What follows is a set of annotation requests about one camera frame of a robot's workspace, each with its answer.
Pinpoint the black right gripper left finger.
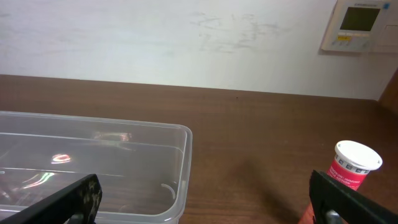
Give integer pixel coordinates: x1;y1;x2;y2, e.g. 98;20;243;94
1;174;103;224

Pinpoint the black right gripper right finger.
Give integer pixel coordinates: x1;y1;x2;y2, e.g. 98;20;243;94
309;170;397;224

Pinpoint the orange Redoxon tablet tube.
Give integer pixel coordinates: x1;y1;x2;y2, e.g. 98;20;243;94
299;140;382;223

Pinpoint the clear plastic container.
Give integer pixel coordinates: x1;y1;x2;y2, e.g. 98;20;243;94
1;111;193;223

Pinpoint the white wall control panel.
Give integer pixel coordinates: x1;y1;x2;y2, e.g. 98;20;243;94
320;0;397;54

